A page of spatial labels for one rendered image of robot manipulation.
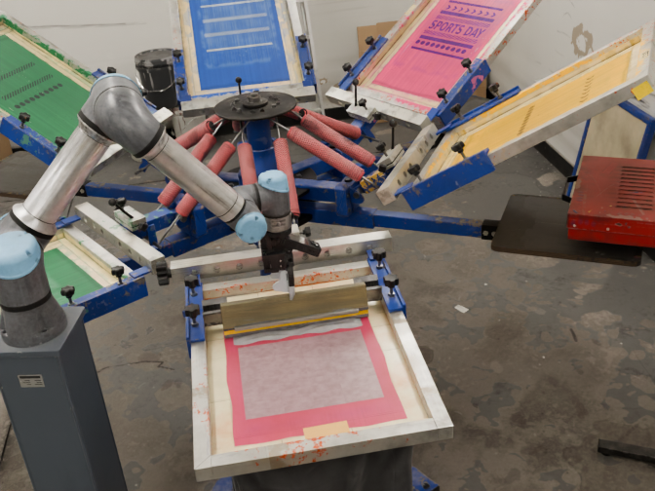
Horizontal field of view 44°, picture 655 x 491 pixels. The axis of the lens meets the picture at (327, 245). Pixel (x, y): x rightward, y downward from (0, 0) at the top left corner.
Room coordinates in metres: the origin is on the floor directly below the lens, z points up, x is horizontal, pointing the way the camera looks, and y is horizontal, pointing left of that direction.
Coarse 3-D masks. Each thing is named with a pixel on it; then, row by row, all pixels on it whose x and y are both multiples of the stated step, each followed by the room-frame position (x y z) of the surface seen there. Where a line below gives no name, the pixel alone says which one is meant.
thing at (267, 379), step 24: (240, 360) 1.77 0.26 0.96; (264, 360) 1.76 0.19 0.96; (288, 360) 1.75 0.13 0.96; (240, 384) 1.67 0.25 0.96; (264, 384) 1.66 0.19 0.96; (288, 384) 1.66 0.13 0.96; (240, 408) 1.58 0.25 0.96; (264, 408) 1.57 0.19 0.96; (288, 408) 1.56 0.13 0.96; (312, 408) 1.55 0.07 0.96; (240, 432) 1.49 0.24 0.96; (264, 432) 1.48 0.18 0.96; (288, 432) 1.48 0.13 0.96
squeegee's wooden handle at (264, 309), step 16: (320, 288) 1.94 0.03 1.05; (336, 288) 1.93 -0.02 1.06; (352, 288) 1.93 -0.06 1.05; (224, 304) 1.90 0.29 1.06; (240, 304) 1.90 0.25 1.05; (256, 304) 1.90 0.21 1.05; (272, 304) 1.90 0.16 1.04; (288, 304) 1.91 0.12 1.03; (304, 304) 1.91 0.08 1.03; (320, 304) 1.91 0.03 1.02; (336, 304) 1.92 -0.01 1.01; (352, 304) 1.92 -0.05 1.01; (224, 320) 1.88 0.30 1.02; (240, 320) 1.88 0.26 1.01; (256, 320) 1.89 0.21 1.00; (272, 320) 1.89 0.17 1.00
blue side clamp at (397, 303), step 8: (368, 264) 2.15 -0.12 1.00; (376, 264) 2.14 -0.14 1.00; (384, 264) 2.12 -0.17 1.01; (376, 272) 2.09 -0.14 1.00; (384, 272) 2.09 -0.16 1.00; (384, 288) 2.00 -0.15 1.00; (384, 296) 1.95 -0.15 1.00; (400, 296) 1.93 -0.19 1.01; (392, 304) 1.91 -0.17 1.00; (400, 304) 1.91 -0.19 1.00
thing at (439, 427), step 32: (224, 288) 2.10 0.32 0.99; (256, 288) 2.11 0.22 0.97; (192, 352) 1.78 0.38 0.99; (416, 352) 1.70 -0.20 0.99; (192, 384) 1.64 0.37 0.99; (416, 384) 1.59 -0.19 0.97; (448, 416) 1.44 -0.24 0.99; (256, 448) 1.39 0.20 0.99; (288, 448) 1.38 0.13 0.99; (320, 448) 1.38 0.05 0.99; (352, 448) 1.38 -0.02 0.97; (384, 448) 1.39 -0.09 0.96
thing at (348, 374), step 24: (312, 336) 1.86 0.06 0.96; (336, 336) 1.85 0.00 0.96; (360, 336) 1.84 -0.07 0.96; (312, 360) 1.74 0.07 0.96; (336, 360) 1.74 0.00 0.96; (360, 360) 1.73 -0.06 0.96; (384, 360) 1.72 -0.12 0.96; (312, 384) 1.65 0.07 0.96; (336, 384) 1.64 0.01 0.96; (360, 384) 1.63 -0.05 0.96; (384, 384) 1.62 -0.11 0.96; (336, 408) 1.55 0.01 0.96; (360, 408) 1.54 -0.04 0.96; (384, 408) 1.53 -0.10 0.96
